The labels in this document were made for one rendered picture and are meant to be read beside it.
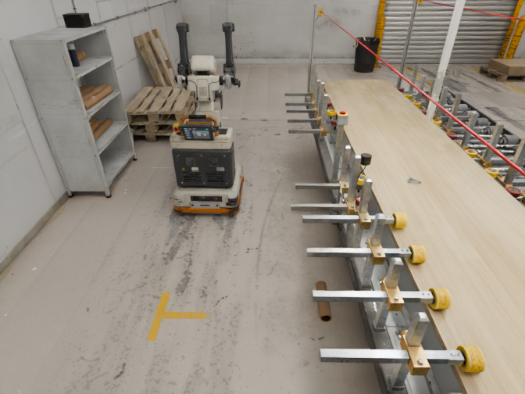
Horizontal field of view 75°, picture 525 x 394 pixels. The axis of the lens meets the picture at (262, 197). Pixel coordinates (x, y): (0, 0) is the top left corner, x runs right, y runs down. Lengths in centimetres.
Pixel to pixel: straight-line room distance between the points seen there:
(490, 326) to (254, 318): 147
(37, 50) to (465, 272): 345
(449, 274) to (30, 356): 246
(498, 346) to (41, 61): 361
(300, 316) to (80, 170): 262
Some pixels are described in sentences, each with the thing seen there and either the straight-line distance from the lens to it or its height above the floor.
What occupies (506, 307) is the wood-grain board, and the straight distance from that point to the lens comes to 171.
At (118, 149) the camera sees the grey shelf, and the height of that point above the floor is 14.
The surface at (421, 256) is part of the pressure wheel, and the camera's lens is 169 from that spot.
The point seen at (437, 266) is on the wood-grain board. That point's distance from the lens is 176.
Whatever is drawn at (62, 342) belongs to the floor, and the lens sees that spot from 276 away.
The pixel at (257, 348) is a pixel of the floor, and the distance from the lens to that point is 240.
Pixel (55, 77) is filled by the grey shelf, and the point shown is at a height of 125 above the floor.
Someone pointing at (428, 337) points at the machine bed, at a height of 70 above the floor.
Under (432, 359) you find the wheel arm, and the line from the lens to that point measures 135.
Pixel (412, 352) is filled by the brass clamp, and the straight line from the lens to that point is 132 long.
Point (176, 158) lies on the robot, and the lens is 321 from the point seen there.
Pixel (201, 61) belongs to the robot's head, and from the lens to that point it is 331.
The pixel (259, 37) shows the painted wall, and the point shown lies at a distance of 949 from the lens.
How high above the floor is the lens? 201
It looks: 33 degrees down
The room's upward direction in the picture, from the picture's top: straight up
